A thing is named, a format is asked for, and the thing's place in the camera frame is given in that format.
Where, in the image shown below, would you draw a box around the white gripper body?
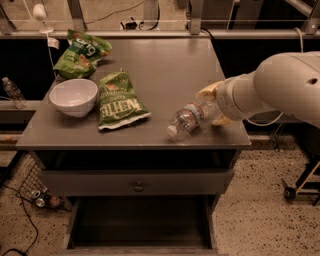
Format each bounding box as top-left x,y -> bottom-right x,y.
216,77 -> 248,121

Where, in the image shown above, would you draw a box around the black power adapter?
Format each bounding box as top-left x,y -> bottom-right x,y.
120,19 -> 138,30

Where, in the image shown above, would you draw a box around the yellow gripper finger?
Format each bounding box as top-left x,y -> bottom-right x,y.
211,115 -> 232,127
196,81 -> 221,101

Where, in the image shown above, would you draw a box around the soda can left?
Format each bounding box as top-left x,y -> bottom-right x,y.
31,190 -> 41,199

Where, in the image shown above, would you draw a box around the soda can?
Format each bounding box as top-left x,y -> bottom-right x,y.
36,198 -> 47,208
31,190 -> 41,199

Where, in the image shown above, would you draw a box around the wire basket on floor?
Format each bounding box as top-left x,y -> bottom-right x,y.
18,162 -> 71,211

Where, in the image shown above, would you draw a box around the clear bottle on ledge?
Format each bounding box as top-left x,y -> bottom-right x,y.
2,77 -> 27,109

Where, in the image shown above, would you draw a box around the green kettle chips bag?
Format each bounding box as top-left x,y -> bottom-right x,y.
98,71 -> 151,131

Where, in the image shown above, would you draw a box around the grey wooden drawer cabinet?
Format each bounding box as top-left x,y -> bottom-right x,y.
15,37 -> 252,256

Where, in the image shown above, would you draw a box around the closed grey top drawer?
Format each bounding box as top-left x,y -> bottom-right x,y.
39,169 -> 234,197

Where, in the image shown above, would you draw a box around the open grey middle drawer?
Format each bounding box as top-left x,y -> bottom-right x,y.
63,196 -> 218,256

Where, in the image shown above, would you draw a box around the white ceramic bowl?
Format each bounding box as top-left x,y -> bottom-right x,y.
49,79 -> 98,117

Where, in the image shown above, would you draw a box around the green snack bag rear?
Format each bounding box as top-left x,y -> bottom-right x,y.
53,29 -> 112,79

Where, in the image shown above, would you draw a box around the soda can right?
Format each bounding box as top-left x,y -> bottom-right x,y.
36,198 -> 47,208

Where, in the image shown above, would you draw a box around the small white lamp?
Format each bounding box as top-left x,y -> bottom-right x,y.
32,4 -> 54,34

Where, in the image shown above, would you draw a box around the black floor cable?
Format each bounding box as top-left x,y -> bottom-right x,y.
0,182 -> 40,256

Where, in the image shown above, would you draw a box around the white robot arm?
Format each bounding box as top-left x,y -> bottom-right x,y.
196,51 -> 320,128

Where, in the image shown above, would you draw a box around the clear plastic water bottle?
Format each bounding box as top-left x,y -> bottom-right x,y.
167,101 -> 222,142

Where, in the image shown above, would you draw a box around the wheeled black cart base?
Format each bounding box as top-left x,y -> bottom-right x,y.
282,155 -> 320,206

